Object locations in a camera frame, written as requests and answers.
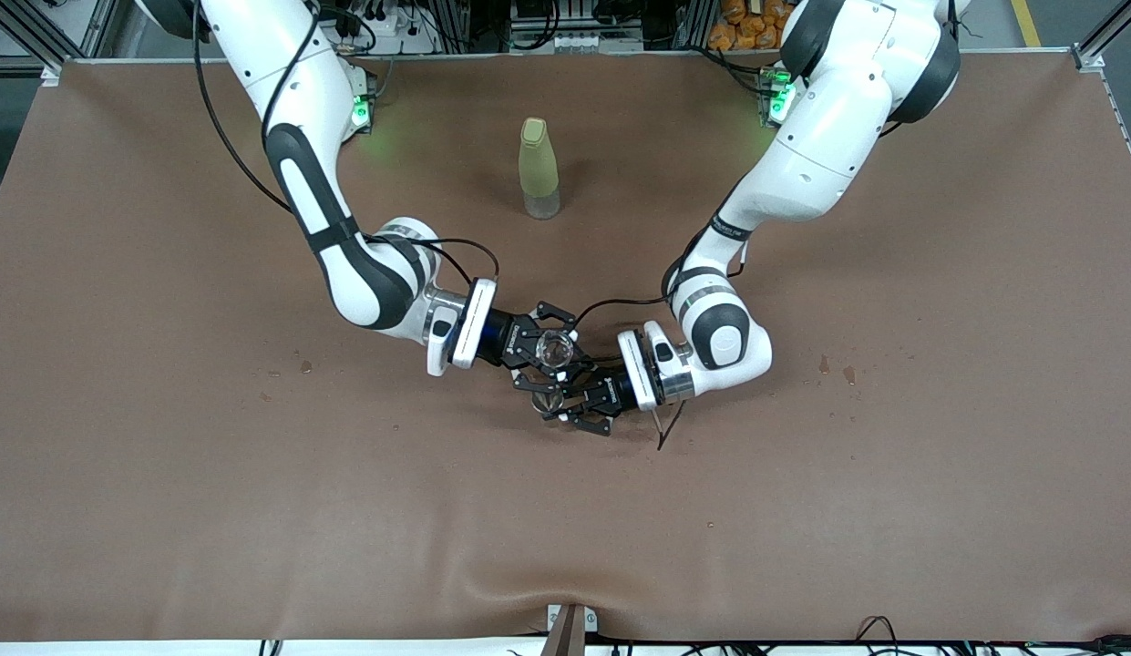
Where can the white power strip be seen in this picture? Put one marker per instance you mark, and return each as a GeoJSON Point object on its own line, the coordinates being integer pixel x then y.
{"type": "Point", "coordinates": [392, 23]}

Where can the brown table cover sheet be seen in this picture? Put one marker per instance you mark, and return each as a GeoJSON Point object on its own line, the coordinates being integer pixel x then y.
{"type": "Point", "coordinates": [565, 528]}

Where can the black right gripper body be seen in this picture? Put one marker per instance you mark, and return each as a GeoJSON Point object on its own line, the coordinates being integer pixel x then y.
{"type": "Point", "coordinates": [508, 338]}

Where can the aluminium frame profile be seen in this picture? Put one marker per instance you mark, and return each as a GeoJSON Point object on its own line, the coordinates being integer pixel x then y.
{"type": "Point", "coordinates": [1089, 56]}
{"type": "Point", "coordinates": [9, 64]}

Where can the dark brown support post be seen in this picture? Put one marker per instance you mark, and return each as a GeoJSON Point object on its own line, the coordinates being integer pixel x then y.
{"type": "Point", "coordinates": [565, 638]}

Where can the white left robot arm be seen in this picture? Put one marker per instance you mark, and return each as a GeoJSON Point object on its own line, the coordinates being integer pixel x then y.
{"type": "Point", "coordinates": [820, 155]}

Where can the metal table edge bracket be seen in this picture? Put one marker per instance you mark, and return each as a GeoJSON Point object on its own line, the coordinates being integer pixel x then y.
{"type": "Point", "coordinates": [591, 620]}

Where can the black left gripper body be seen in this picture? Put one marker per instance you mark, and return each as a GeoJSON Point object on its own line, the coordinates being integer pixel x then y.
{"type": "Point", "coordinates": [607, 392]}

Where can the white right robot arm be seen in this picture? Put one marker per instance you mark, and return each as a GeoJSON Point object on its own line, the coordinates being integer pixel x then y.
{"type": "Point", "coordinates": [292, 109]}

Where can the green bottle with clear base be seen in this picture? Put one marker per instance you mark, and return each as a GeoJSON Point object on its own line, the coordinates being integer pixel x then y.
{"type": "Point", "coordinates": [539, 164]}

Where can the clear stemmed glass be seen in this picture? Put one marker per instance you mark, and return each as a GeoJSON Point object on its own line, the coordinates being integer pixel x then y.
{"type": "Point", "coordinates": [549, 401]}

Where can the orange packaged snacks pile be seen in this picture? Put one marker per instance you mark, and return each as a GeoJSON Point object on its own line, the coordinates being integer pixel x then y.
{"type": "Point", "coordinates": [738, 27]}

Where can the small clear glass cup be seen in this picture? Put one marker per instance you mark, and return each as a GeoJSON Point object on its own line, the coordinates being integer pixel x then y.
{"type": "Point", "coordinates": [556, 349]}

